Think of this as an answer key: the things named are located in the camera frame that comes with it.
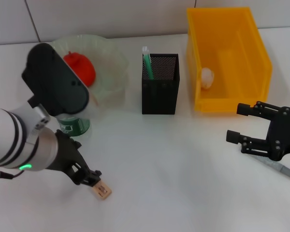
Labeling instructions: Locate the white paper ball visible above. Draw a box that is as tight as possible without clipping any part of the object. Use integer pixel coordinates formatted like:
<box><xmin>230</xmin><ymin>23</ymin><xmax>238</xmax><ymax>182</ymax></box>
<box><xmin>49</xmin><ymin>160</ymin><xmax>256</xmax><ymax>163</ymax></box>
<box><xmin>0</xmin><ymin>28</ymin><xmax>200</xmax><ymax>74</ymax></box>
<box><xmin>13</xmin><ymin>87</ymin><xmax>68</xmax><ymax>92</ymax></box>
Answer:
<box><xmin>201</xmin><ymin>67</ymin><xmax>215</xmax><ymax>90</ymax></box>

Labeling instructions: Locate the red-orange toy orange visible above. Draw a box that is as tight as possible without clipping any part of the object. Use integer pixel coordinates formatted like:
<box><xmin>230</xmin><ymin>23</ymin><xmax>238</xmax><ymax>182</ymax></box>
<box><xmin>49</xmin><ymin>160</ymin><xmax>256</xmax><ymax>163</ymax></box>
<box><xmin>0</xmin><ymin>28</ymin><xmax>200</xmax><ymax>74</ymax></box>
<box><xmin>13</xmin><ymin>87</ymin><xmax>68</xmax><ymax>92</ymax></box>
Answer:
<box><xmin>62</xmin><ymin>51</ymin><xmax>97</xmax><ymax>87</ymax></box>

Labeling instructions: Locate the grey marker pen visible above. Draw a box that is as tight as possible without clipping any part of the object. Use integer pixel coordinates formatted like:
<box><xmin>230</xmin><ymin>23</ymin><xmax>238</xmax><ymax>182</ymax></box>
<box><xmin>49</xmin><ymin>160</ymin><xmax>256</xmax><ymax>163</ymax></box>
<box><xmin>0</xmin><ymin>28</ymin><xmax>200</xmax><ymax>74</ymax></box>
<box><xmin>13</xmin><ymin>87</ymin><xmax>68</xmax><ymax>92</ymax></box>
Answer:
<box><xmin>252</xmin><ymin>154</ymin><xmax>290</xmax><ymax>181</ymax></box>

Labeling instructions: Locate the small tan eraser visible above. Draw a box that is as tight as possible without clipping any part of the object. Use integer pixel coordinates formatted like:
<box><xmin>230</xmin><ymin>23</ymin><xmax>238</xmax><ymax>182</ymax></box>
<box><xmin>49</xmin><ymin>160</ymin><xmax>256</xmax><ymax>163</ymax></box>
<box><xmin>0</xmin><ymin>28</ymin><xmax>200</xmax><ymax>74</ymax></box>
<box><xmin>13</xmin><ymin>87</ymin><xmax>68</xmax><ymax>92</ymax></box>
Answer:
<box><xmin>91</xmin><ymin>180</ymin><xmax>113</xmax><ymax>201</ymax></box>

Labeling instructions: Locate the clear water bottle green label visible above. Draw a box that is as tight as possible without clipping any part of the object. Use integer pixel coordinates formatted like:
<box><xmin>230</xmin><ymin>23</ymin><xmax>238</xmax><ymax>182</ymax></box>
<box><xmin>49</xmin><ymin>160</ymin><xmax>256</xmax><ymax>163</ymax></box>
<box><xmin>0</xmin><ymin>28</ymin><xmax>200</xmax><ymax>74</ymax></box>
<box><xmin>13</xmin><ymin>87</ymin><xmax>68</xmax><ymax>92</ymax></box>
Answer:
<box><xmin>57</xmin><ymin>113</ymin><xmax>91</xmax><ymax>138</ymax></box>

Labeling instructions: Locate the black mesh pen holder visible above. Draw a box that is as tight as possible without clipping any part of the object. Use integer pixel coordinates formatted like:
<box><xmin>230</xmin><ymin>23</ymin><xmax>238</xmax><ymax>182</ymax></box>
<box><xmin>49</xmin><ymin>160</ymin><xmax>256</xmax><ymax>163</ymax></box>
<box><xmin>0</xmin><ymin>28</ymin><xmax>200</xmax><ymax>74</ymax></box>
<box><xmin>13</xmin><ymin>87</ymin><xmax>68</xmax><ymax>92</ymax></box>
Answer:
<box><xmin>142</xmin><ymin>53</ymin><xmax>181</xmax><ymax>115</ymax></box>

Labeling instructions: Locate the mint green utility knife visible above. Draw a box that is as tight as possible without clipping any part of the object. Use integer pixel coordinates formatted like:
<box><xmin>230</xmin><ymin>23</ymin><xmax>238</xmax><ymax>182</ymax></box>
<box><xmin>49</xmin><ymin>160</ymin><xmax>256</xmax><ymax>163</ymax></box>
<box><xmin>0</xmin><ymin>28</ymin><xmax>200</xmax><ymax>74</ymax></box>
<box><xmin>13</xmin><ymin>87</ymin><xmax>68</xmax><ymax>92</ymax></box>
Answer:
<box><xmin>142</xmin><ymin>46</ymin><xmax>156</xmax><ymax>80</ymax></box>

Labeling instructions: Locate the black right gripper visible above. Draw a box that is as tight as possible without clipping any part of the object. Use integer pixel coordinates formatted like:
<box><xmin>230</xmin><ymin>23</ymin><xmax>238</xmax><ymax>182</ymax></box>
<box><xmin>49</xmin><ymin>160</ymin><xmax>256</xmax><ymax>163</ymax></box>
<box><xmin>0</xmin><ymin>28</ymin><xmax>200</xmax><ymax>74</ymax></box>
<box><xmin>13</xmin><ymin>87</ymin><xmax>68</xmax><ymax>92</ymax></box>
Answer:
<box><xmin>226</xmin><ymin>101</ymin><xmax>290</xmax><ymax>161</ymax></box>

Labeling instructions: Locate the pale green glass fruit plate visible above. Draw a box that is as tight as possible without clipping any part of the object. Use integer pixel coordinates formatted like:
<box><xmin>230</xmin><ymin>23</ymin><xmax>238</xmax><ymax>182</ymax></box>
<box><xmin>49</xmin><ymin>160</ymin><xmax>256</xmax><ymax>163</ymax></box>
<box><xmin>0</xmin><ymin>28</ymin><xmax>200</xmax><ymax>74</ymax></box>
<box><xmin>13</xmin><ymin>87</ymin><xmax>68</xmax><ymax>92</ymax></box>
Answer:
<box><xmin>49</xmin><ymin>34</ymin><xmax>130</xmax><ymax>109</ymax></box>

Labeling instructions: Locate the yellow plastic bin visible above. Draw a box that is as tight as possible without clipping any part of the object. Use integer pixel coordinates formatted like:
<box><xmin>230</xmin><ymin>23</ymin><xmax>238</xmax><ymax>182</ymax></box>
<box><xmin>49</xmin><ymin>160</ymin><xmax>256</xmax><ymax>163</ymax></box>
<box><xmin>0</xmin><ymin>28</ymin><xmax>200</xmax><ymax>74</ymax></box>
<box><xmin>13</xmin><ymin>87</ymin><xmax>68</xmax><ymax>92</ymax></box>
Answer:
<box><xmin>186</xmin><ymin>6</ymin><xmax>274</xmax><ymax>113</ymax></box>

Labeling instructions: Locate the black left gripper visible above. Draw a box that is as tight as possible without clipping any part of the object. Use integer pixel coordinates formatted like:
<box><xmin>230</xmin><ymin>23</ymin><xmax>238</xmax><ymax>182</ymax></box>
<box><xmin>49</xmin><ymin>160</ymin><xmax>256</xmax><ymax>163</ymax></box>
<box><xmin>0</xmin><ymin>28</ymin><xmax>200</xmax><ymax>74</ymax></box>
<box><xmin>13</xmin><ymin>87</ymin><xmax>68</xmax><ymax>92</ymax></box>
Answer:
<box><xmin>48</xmin><ymin>130</ymin><xmax>103</xmax><ymax>188</ymax></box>

